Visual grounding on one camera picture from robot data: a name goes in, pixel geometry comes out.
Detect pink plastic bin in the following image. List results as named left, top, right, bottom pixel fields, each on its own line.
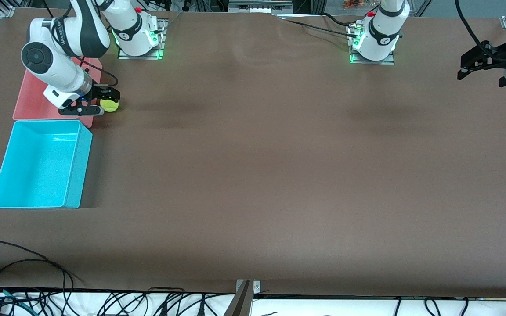
left=12, top=56, right=103, bottom=129

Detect blue plastic bin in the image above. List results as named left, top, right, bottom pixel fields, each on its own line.
left=0, top=119, right=93, bottom=209

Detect grey metal box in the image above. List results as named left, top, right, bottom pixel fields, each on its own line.
left=228, top=0, right=294, bottom=14

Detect aluminium profile beam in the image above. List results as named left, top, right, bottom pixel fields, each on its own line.
left=223, top=281, right=253, bottom=316

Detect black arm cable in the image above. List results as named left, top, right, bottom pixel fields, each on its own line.
left=42, top=0, right=119, bottom=88
left=455, top=0, right=499, bottom=55

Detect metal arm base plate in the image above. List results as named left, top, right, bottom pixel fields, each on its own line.
left=118, top=18, right=166, bottom=60
left=348, top=23, right=395, bottom=65

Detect black base cable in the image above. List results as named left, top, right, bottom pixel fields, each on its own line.
left=286, top=19, right=359, bottom=38
left=321, top=12, right=370, bottom=28

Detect thin black cable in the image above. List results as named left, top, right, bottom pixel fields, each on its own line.
left=0, top=239, right=78, bottom=292

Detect teal cable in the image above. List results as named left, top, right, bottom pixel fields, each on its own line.
left=0, top=285, right=32, bottom=316

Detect metal corner bracket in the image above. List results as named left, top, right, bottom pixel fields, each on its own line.
left=235, top=280, right=261, bottom=294

